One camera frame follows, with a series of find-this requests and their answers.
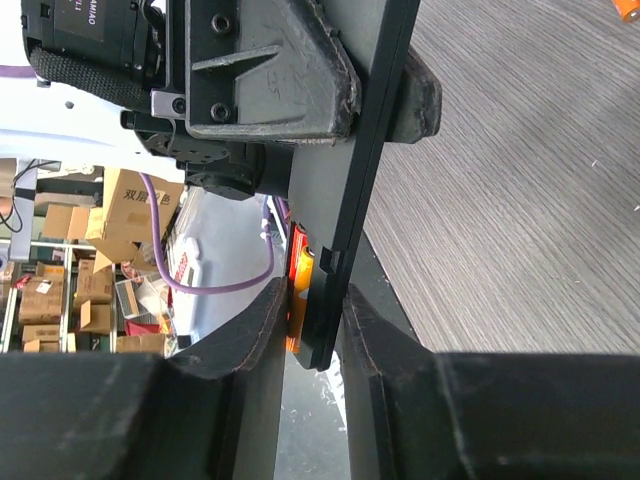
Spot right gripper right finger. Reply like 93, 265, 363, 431
342, 288, 639, 479

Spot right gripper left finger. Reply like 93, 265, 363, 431
1, 279, 287, 479

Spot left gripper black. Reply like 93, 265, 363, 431
149, 0, 444, 146

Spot black remote control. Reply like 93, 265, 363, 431
289, 0, 419, 371

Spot red battery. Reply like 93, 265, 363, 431
287, 223, 308, 283

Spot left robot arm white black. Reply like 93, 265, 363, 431
20, 1, 363, 200

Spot cardboard boxes in background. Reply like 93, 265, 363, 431
1, 169, 184, 353

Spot orange battery centre right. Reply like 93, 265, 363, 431
286, 246, 314, 354

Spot orange battery near bin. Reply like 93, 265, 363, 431
612, 0, 640, 23

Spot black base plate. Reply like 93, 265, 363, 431
344, 233, 421, 352

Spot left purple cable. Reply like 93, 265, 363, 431
0, 64, 294, 296

